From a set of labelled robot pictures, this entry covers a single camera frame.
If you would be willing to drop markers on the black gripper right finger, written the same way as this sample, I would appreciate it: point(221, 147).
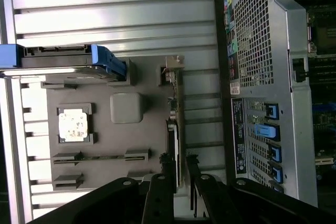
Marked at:
point(210, 203)

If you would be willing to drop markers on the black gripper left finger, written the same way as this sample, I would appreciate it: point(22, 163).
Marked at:
point(157, 203)

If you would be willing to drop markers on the blue expansion slot latch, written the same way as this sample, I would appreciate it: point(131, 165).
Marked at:
point(273, 110)
point(275, 153)
point(278, 187)
point(277, 174)
point(266, 131)

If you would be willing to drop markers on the black rear case label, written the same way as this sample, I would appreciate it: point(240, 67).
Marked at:
point(239, 137)

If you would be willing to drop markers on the grey plastic parts rack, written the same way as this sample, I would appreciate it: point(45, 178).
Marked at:
point(118, 142)

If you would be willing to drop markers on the silver CPU chip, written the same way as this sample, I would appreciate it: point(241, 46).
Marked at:
point(72, 125)

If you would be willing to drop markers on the green motherboard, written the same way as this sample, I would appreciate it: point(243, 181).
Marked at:
point(323, 119)

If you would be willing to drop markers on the open black PC case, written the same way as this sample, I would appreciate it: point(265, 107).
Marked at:
point(296, 77)

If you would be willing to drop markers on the hard disk with blue caddy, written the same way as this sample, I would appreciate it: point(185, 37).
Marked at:
point(57, 60)

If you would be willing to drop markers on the CPU socket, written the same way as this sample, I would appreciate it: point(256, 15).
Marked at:
point(324, 32)

